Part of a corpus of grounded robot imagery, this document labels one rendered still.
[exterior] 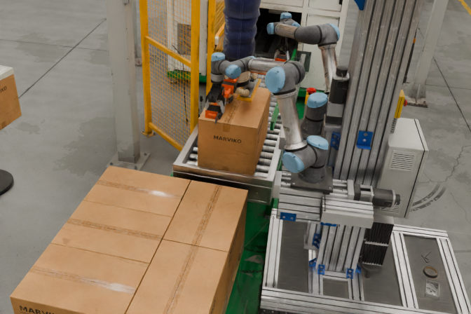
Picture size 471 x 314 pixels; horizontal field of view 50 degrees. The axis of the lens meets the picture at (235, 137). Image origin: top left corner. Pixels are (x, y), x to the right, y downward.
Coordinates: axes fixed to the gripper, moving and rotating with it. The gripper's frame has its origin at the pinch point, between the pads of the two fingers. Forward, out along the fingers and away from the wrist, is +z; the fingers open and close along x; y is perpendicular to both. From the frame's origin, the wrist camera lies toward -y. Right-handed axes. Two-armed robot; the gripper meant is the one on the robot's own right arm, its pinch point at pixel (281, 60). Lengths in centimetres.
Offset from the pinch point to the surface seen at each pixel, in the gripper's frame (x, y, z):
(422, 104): 145, -203, 116
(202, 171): -39, 69, 59
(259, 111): -7.5, 37.8, 23.7
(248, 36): -19, 38, -29
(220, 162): -29, 60, 55
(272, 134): 0, 0, 64
